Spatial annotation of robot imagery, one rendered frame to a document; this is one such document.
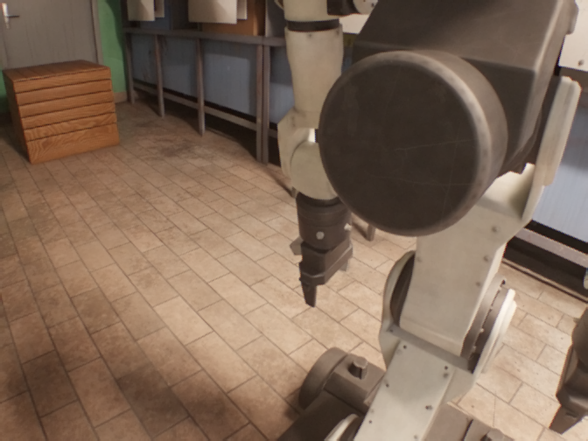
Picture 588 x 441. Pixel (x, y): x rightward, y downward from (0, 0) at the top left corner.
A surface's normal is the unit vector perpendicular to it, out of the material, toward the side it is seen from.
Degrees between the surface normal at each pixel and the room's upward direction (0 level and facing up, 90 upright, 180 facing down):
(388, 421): 60
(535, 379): 0
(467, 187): 90
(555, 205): 90
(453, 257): 100
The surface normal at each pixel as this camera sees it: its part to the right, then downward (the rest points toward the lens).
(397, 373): -0.52, -0.13
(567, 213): -0.74, 0.30
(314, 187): -0.62, 0.52
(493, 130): 0.73, -0.03
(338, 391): -0.41, -0.36
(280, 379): 0.04, -0.87
